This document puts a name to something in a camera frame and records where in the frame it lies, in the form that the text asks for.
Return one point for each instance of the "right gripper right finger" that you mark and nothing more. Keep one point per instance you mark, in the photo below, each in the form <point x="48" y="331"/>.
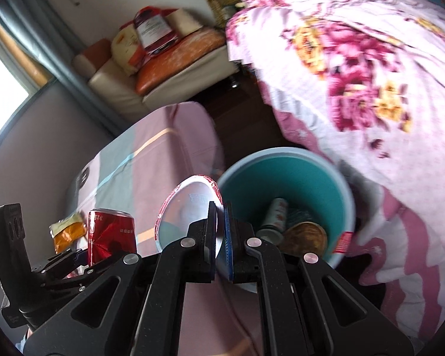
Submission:
<point x="306" y="307"/>

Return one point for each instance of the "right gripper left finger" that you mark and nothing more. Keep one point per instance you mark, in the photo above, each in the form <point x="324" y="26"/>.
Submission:
<point x="135" y="307"/>

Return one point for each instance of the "orange yellow snack bag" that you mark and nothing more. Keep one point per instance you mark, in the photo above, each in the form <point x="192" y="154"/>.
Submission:
<point x="65" y="232"/>

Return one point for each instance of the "red soda can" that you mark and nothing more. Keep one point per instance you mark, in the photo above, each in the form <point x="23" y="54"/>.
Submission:
<point x="109" y="232"/>

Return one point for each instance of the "white blue paper cup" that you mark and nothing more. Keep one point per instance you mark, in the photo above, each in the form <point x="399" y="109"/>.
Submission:
<point x="274" y="224"/>

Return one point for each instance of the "teal trash bin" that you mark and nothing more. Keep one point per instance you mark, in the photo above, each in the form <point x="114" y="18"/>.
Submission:
<point x="306" y="180"/>

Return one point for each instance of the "striped pink grey bedsheet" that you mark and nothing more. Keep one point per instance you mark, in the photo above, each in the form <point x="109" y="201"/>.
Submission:
<point x="162" y="171"/>

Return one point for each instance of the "grey padded headboard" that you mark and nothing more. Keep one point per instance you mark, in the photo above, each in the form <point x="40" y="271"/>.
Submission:
<point x="42" y="151"/>

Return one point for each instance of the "beige armchair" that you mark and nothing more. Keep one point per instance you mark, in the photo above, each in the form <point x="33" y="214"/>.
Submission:
<point x="134" y="85"/>

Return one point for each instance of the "floral pink quilt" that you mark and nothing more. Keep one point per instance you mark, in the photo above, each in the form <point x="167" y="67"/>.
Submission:
<point x="362" y="83"/>

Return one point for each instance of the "cream printed pillow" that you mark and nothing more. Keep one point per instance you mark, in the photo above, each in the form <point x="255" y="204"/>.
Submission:
<point x="127" y="51"/>

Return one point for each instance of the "orange seat cushion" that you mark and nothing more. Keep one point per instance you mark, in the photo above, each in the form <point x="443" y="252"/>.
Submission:
<point x="177" y="58"/>

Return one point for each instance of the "red Hennessy bag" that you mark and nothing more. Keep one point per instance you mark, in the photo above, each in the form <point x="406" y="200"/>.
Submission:
<point x="153" y="31"/>

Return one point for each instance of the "grey blue curtain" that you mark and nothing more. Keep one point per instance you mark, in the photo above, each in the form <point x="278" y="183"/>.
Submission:
<point x="41" y="33"/>

